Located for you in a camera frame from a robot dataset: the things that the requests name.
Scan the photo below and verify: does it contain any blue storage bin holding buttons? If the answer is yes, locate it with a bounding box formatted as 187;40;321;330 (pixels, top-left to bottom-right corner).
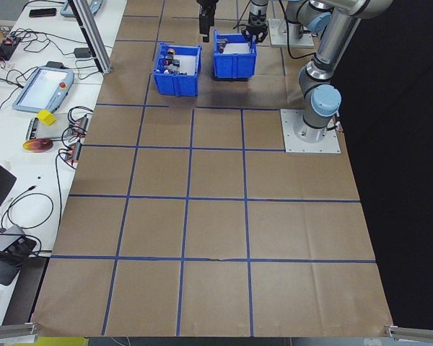
152;42;204;98

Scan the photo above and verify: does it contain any light blue teach pendant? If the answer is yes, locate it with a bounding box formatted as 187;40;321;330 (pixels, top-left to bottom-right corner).
60;0;106;17
12;66;75;114

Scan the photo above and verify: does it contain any orange black adapter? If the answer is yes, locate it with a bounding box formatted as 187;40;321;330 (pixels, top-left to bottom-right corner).
64;141;84;167
68;115;92;136

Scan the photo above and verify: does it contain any black smartphone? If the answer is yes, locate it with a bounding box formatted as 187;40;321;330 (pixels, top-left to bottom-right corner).
29;7;58;19

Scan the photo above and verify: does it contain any yellow cube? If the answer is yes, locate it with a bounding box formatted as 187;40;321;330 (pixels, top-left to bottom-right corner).
36;110;56;127

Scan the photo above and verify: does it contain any grey flat device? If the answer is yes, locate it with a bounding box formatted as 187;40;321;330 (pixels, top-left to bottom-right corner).
25;117;71;142

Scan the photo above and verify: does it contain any black electronics board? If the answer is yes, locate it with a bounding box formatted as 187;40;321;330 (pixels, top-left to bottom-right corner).
0;35;23;61

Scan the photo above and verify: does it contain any red yellow mango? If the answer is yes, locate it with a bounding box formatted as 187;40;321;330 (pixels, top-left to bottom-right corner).
22;139;55;154

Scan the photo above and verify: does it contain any grey docking hub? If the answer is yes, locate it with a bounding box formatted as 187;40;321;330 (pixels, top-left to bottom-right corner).
0;224;38;261

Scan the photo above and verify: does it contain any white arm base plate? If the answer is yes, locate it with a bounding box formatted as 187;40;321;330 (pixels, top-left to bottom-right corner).
267;18;316;48
280;108;342;154

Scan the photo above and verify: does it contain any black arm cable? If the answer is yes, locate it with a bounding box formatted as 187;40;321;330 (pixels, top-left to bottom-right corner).
232;0;317;61

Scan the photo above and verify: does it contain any aluminium profile post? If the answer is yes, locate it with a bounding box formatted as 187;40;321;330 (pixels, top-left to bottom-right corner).
67;0;114;76

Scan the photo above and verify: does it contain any black power adapter cable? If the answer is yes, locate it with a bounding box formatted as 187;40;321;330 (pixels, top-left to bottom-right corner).
6;28;105;79

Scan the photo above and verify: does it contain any black frame cover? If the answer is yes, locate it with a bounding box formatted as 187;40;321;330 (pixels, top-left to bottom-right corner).
337;0;433;331

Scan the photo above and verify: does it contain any black looped cable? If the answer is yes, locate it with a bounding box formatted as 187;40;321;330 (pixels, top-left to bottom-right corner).
0;185;56;232

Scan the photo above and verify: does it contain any aluminium rail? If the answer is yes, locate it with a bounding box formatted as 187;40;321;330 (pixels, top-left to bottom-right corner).
0;321;40;342
383;324;433;342

